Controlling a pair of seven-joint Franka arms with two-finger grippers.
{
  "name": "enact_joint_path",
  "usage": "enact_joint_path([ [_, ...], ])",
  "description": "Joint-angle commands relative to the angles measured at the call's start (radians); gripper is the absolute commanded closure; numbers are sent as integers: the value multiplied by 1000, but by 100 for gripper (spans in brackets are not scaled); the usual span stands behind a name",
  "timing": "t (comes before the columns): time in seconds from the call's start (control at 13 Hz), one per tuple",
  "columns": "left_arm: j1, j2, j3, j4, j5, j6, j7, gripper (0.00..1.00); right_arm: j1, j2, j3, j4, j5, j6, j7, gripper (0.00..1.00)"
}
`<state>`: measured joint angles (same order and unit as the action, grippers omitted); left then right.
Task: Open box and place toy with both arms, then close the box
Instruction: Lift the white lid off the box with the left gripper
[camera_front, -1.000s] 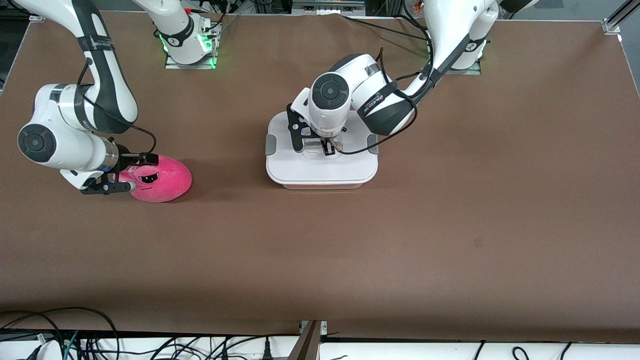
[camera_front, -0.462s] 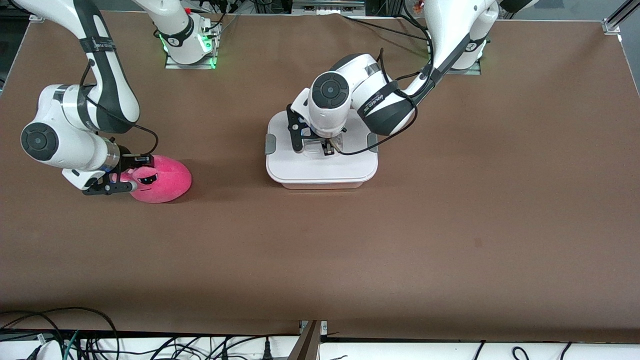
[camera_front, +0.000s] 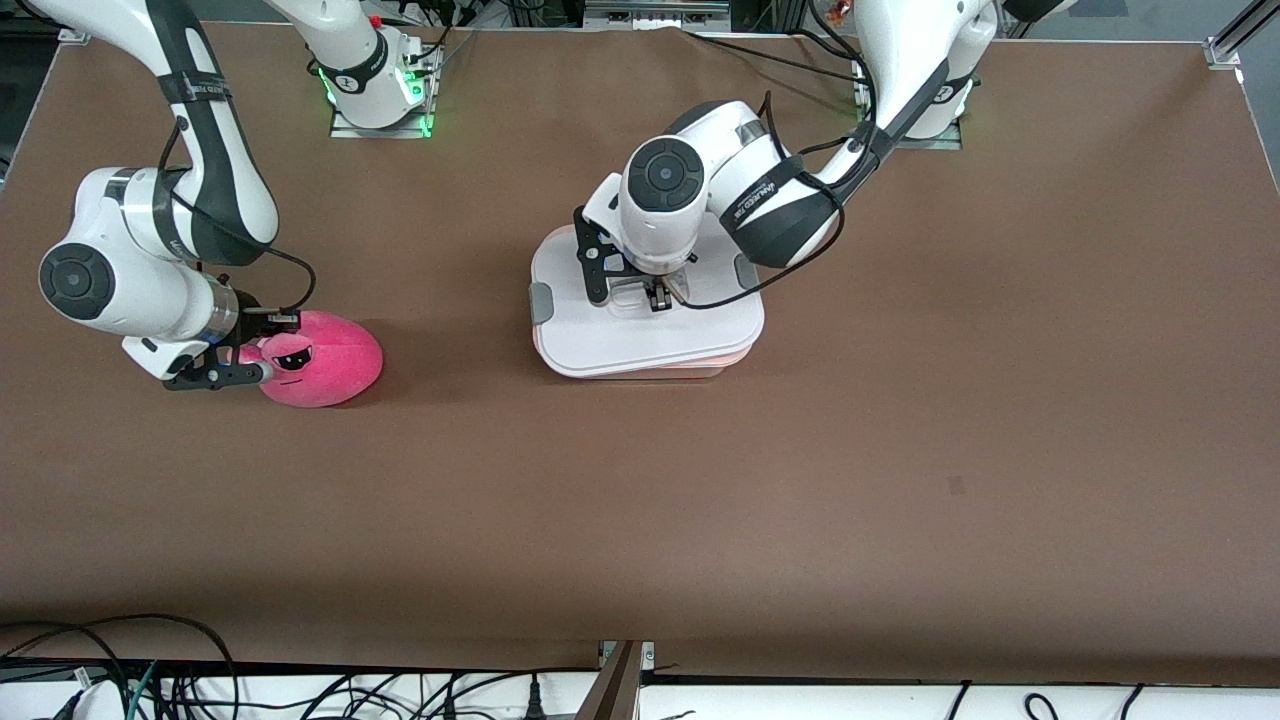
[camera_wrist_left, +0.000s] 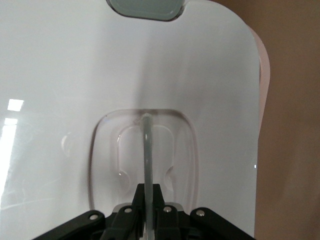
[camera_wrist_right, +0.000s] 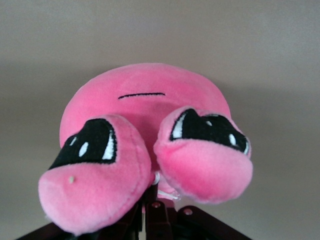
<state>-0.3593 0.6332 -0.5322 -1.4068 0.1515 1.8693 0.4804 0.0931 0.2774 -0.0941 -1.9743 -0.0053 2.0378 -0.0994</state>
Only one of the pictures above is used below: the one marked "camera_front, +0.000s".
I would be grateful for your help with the brown beam with metal brackets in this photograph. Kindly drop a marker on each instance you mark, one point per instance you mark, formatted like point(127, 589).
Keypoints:
point(615, 690)

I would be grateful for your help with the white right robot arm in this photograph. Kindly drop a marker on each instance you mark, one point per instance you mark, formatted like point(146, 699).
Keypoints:
point(110, 275)

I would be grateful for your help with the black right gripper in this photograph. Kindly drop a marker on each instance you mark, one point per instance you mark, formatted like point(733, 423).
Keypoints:
point(251, 325)

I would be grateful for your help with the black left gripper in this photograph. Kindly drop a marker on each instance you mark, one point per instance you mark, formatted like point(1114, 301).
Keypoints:
point(657, 291)

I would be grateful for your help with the pink round plush toy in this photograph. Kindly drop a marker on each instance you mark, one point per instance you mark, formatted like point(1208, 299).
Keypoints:
point(340, 365)

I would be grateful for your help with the aluminium frame profile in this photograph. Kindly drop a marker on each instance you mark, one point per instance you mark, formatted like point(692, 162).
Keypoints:
point(1225, 48)

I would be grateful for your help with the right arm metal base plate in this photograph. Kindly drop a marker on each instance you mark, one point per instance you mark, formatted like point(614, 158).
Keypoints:
point(400, 131)

